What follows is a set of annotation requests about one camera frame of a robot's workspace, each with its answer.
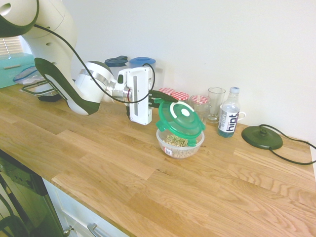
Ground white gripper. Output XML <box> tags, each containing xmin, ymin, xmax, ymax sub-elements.
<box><xmin>126</xmin><ymin>66</ymin><xmax>180</xmax><ymax>126</ymax></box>

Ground green round container lid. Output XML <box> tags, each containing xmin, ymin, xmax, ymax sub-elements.
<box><xmin>155</xmin><ymin>100</ymin><xmax>206</xmax><ymax>147</ymax></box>

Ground glass jar red checked lid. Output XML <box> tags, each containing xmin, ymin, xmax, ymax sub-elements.
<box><xmin>172</xmin><ymin>91</ymin><xmax>190</xmax><ymax>107</ymax></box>
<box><xmin>158</xmin><ymin>87</ymin><xmax>176</xmax><ymax>97</ymax></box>
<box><xmin>190</xmin><ymin>94</ymin><xmax>211</xmax><ymax>117</ymax></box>

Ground plastic pitcher with blue lid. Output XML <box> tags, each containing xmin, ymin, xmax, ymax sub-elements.
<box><xmin>129</xmin><ymin>57</ymin><xmax>165</xmax><ymax>102</ymax></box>

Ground plastic pitcher with navy lid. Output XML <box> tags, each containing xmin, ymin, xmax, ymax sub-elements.
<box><xmin>104</xmin><ymin>56</ymin><xmax>131</xmax><ymax>82</ymax></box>

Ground clear plastic food bowl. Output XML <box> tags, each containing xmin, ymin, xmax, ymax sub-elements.
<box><xmin>156</xmin><ymin>127</ymin><xmax>205</xmax><ymax>159</ymax></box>

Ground black container with clear lid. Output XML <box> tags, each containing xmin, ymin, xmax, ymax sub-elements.
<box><xmin>20</xmin><ymin>79</ymin><xmax>63</xmax><ymax>102</ymax></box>

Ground cereal rings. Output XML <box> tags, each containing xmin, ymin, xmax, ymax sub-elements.
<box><xmin>161</xmin><ymin>134</ymin><xmax>199</xmax><ymax>158</ymax></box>

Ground clear faceted glass tumbler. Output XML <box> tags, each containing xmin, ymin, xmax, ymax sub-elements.
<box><xmin>189</xmin><ymin>97</ymin><xmax>211</xmax><ymax>130</ymax></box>

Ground tall footed clear glass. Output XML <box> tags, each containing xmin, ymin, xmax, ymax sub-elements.
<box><xmin>207</xmin><ymin>87</ymin><xmax>227</xmax><ymax>124</ymax></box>

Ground hint water bottle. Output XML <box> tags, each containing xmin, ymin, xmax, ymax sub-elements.
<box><xmin>217</xmin><ymin>86</ymin><xmax>241</xmax><ymax>139</ymax></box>

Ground white mug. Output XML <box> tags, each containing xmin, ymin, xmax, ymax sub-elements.
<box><xmin>219</xmin><ymin>103</ymin><xmax>247</xmax><ymax>122</ymax></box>

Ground black kettle base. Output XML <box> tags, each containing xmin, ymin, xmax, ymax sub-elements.
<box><xmin>241</xmin><ymin>124</ymin><xmax>284</xmax><ymax>151</ymax></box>

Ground zip bag with blue seal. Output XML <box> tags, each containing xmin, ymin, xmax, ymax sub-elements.
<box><xmin>12</xmin><ymin>66</ymin><xmax>48</xmax><ymax>86</ymax></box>

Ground white cabinet front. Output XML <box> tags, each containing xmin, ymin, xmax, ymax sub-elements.
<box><xmin>41</xmin><ymin>177</ymin><xmax>132</xmax><ymax>237</ymax></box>

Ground teal bread box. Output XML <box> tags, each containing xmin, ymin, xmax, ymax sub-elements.
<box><xmin>0</xmin><ymin>53</ymin><xmax>36</xmax><ymax>89</ymax></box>

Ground window blind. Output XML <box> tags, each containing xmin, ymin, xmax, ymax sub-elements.
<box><xmin>0</xmin><ymin>36</ymin><xmax>23</xmax><ymax>56</ymax></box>

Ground black kitchen appliance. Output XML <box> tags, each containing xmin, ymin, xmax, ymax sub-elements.
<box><xmin>0</xmin><ymin>149</ymin><xmax>65</xmax><ymax>237</ymax></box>

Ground dark chair back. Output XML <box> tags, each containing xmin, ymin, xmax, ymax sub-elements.
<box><xmin>0</xmin><ymin>214</ymin><xmax>28</xmax><ymax>237</ymax></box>

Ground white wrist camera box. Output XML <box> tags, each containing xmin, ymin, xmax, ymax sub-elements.
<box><xmin>116</xmin><ymin>69</ymin><xmax>130</xmax><ymax>85</ymax></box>

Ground silver drawer handle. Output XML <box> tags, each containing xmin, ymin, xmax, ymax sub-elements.
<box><xmin>86</xmin><ymin>222</ymin><xmax>117</xmax><ymax>237</ymax></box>

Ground black kettle base power cable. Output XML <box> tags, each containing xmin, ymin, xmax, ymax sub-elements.
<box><xmin>256</xmin><ymin>123</ymin><xmax>316</xmax><ymax>166</ymax></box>

